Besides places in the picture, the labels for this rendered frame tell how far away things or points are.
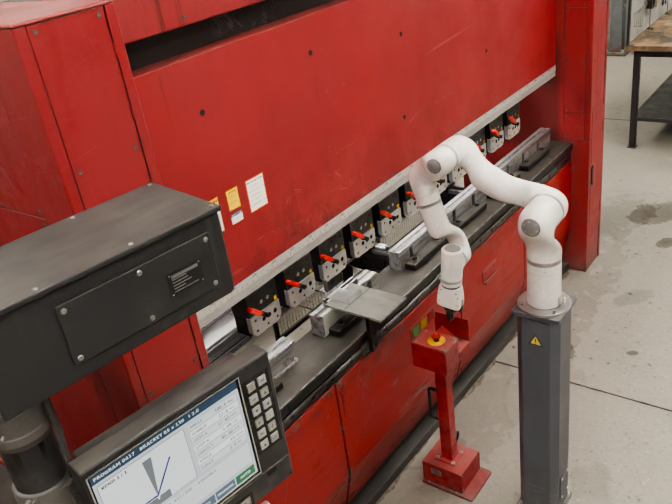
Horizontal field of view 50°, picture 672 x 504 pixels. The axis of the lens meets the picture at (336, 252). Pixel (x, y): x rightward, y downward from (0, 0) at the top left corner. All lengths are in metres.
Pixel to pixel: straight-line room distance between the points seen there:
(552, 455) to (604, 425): 0.73
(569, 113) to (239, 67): 2.65
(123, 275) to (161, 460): 0.39
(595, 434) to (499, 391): 0.53
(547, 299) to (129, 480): 1.66
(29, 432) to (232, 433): 0.41
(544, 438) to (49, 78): 2.21
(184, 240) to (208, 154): 0.85
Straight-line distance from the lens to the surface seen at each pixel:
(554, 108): 4.54
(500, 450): 3.58
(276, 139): 2.42
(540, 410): 2.92
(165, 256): 1.36
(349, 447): 3.01
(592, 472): 3.52
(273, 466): 1.72
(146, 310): 1.37
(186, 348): 2.00
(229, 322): 2.87
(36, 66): 1.63
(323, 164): 2.63
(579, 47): 4.40
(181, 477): 1.56
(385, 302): 2.78
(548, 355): 2.75
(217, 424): 1.55
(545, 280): 2.61
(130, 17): 2.00
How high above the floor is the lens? 2.48
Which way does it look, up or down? 28 degrees down
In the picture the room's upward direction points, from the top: 9 degrees counter-clockwise
